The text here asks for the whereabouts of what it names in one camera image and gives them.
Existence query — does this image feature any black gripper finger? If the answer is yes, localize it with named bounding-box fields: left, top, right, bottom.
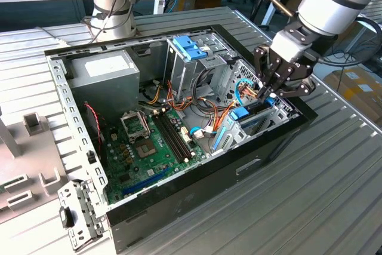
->
left=264, top=66, right=316, bottom=100
left=253, top=44, right=283, bottom=100

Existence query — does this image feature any red yellow power wire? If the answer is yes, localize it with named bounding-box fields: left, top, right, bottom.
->
left=238, top=83, right=260, bottom=99

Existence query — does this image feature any long blue data wire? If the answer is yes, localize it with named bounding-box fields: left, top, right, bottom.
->
left=235, top=78, right=254, bottom=107

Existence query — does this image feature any hard disk blue carrier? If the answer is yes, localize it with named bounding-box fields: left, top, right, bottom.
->
left=211, top=97, right=275, bottom=153

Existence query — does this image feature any grey metal disk bay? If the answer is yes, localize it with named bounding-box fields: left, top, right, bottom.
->
left=210, top=99, right=292, bottom=157

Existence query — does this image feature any taped cardboard box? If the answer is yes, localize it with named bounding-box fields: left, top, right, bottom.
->
left=324, top=66, right=382, bottom=124

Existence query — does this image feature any large brown cardboard box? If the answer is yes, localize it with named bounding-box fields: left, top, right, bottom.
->
left=283, top=0, right=308, bottom=14

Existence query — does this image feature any grey optical drive cage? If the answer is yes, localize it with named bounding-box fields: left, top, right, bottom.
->
left=163, top=32, right=239, bottom=103

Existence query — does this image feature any blue drive cage latch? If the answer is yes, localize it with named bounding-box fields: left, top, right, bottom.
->
left=172, top=36, right=207, bottom=62

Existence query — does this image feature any white board connector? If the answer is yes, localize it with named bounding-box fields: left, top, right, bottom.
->
left=180, top=126, right=192, bottom=144

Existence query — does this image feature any black RAM slot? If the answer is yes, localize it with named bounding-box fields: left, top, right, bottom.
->
left=157, top=110, right=186, bottom=162
left=160, top=109, right=189, bottom=162
left=154, top=110, right=183, bottom=163
left=162, top=109, right=192, bottom=161

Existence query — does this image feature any metal socket cover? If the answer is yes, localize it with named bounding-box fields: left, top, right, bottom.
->
left=119, top=110, right=152, bottom=142

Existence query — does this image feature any green motherboard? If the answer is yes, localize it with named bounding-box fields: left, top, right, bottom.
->
left=101, top=107, right=210, bottom=205

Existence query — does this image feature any CPU socket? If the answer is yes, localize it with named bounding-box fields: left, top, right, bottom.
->
left=133, top=139, right=158, bottom=161

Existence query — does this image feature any black open PC case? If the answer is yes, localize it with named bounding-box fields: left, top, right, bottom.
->
left=44, top=23, right=319, bottom=254

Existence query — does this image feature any grey power supply unit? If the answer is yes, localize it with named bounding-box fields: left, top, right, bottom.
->
left=67, top=50, right=141, bottom=118

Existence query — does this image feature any blue expansion slot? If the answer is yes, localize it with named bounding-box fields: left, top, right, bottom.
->
left=121, top=167, right=172, bottom=198

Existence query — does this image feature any black case fan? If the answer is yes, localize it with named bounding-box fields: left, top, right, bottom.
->
left=79, top=101, right=109, bottom=166

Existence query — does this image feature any grey metal slot retainer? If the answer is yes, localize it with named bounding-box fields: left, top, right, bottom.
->
left=56, top=179, right=110, bottom=252

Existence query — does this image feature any black plastic latch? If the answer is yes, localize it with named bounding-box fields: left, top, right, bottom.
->
left=58, top=206, right=75, bottom=228

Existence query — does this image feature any beige parts rack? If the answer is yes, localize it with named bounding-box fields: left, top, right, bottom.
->
left=0, top=108, right=71, bottom=226

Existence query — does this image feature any green RAM stick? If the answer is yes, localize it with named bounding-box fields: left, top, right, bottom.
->
left=0, top=177, right=23, bottom=192

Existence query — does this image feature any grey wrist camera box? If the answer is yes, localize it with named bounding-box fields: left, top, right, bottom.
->
left=271, top=30, right=313, bottom=63

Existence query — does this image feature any orange yellow wire bundle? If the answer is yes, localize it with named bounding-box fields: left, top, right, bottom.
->
left=140, top=79, right=239, bottom=132

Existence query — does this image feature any short blue data wire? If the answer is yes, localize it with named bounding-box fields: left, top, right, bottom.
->
left=189, top=126, right=215, bottom=140

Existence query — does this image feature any red black fan wire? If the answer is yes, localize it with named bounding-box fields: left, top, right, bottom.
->
left=83, top=102, right=105, bottom=142

